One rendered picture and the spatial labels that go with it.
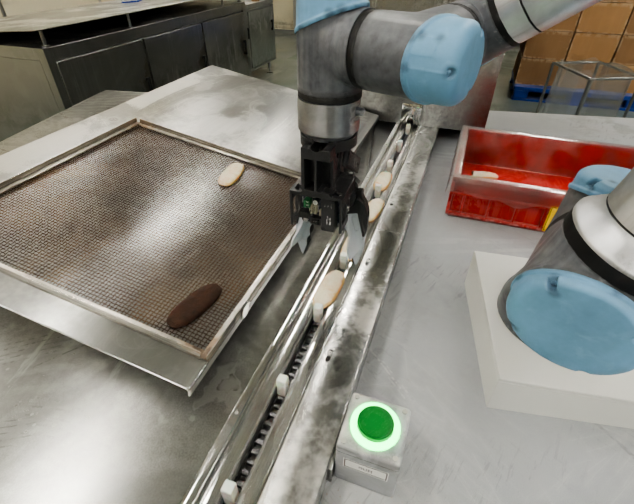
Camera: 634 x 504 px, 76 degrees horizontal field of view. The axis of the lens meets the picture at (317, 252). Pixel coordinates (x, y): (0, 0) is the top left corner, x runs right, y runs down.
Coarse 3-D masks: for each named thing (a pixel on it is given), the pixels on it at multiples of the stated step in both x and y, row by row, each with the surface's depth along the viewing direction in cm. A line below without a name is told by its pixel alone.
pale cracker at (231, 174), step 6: (228, 168) 87; (234, 168) 87; (240, 168) 88; (222, 174) 85; (228, 174) 85; (234, 174) 85; (240, 174) 87; (222, 180) 83; (228, 180) 84; (234, 180) 84
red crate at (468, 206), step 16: (512, 176) 108; (528, 176) 108; (544, 176) 108; (560, 176) 108; (464, 192) 89; (448, 208) 93; (464, 208) 91; (480, 208) 90; (496, 208) 88; (512, 208) 87; (528, 208) 86; (544, 208) 84; (512, 224) 88; (528, 224) 88
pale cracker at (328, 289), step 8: (336, 272) 71; (328, 280) 69; (336, 280) 69; (320, 288) 68; (328, 288) 67; (336, 288) 68; (320, 296) 66; (328, 296) 66; (336, 296) 67; (328, 304) 65
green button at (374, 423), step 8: (368, 408) 45; (376, 408) 45; (360, 416) 44; (368, 416) 44; (376, 416) 44; (384, 416) 44; (360, 424) 44; (368, 424) 44; (376, 424) 44; (384, 424) 44; (392, 424) 44; (360, 432) 44; (368, 432) 43; (376, 432) 43; (384, 432) 43; (392, 432) 43; (368, 440) 43; (376, 440) 43; (384, 440) 43
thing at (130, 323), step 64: (128, 128) 94; (0, 192) 70; (64, 192) 73; (128, 192) 77; (192, 192) 80; (256, 192) 84; (0, 256) 60; (64, 256) 62; (128, 256) 64; (192, 256) 66; (256, 256) 69; (128, 320) 55
